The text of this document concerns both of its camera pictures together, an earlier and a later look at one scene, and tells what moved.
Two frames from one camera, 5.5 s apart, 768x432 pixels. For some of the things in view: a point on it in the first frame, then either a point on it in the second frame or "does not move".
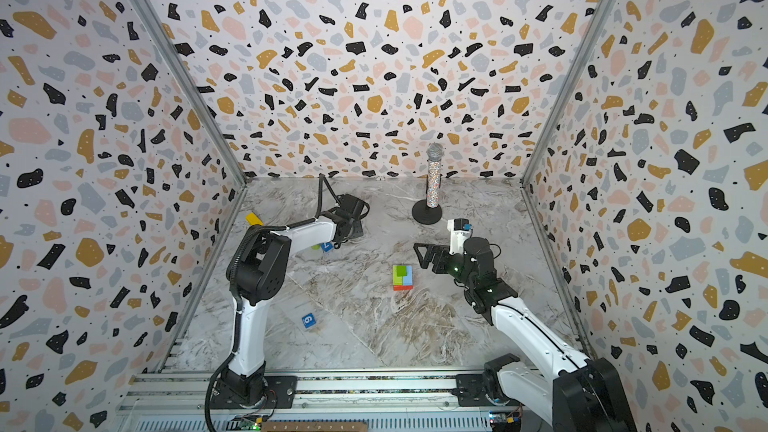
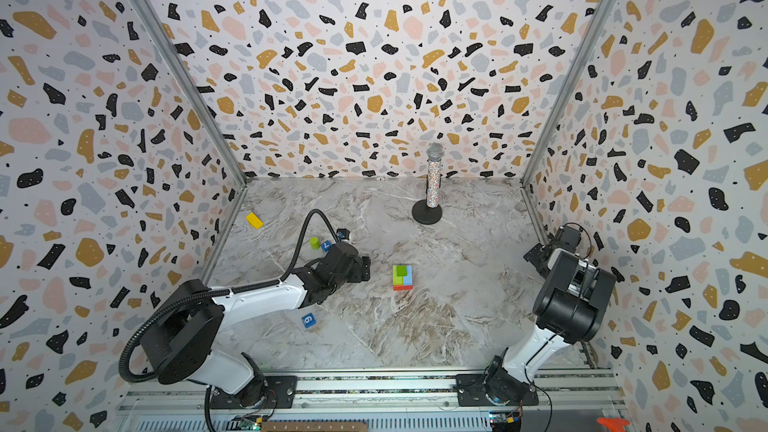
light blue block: (408, 280) does not move
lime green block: (397, 280) does not move
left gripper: (357, 229) → (358, 274)
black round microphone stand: (425, 214) does not move
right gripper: (445, 258) → (541, 254)
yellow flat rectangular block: (253, 219) does not move
